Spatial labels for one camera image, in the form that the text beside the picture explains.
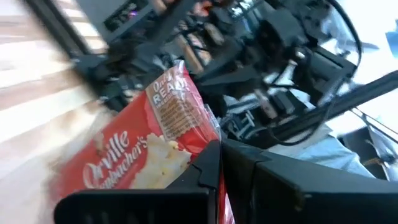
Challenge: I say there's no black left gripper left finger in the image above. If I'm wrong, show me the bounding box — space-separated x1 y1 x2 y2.
165 139 223 224

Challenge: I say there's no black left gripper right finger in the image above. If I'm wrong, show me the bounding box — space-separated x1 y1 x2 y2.
221 138 305 224

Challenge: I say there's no red popcorn bag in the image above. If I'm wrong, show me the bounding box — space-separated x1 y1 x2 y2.
51 59 236 224

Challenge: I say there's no pale blue cloth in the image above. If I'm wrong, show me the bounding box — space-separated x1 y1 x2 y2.
267 124 377 180

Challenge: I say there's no black frame beam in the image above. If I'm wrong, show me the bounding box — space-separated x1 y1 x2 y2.
273 70 398 141

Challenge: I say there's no black table edge frame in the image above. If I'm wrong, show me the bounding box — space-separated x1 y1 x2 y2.
23 0 106 110

